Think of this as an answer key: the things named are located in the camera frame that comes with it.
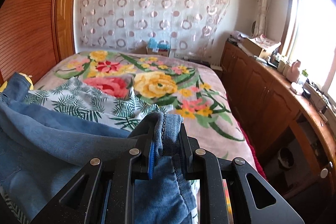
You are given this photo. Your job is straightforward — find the pink figurine on desk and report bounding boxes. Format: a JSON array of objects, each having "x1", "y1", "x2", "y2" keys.
[{"x1": 286, "y1": 60, "x2": 301, "y2": 83}]

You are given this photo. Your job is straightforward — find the palm-leaf print quilt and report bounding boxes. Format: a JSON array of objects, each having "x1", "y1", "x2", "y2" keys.
[{"x1": 0, "y1": 77, "x2": 176, "y2": 224}]

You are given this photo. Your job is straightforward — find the long wooden cabinet desk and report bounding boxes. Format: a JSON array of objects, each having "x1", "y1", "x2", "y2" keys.
[{"x1": 220, "y1": 41, "x2": 336, "y2": 188}]

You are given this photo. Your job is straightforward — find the wooden framed window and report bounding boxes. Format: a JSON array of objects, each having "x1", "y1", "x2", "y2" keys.
[{"x1": 283, "y1": 0, "x2": 335, "y2": 101}]

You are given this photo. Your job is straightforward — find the cardboard box on desk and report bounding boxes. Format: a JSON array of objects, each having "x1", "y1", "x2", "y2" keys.
[{"x1": 242, "y1": 38, "x2": 270, "y2": 59}]

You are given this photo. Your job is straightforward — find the yellow plush toy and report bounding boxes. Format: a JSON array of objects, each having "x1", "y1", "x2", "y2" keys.
[{"x1": 0, "y1": 73, "x2": 34, "y2": 92}]

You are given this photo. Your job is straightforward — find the brown wooden wardrobe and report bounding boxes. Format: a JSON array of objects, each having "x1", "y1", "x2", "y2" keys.
[{"x1": 1, "y1": 0, "x2": 75, "y2": 83}]

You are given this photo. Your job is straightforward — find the circle-patterned sheer curtain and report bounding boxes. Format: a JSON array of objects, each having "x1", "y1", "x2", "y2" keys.
[{"x1": 78, "y1": 0, "x2": 230, "y2": 58}]

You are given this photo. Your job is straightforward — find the blue denim jeans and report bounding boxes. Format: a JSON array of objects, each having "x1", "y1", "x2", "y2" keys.
[{"x1": 1, "y1": 73, "x2": 197, "y2": 223}]

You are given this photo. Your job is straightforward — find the floral pink blanket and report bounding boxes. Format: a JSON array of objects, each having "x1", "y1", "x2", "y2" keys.
[{"x1": 26, "y1": 50, "x2": 256, "y2": 166}]

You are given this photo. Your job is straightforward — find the wooden chair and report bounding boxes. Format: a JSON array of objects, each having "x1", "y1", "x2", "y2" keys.
[{"x1": 282, "y1": 161, "x2": 335, "y2": 200}]

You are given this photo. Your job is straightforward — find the blue item behind bed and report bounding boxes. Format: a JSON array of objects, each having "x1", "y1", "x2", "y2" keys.
[{"x1": 146, "y1": 38, "x2": 170, "y2": 57}]

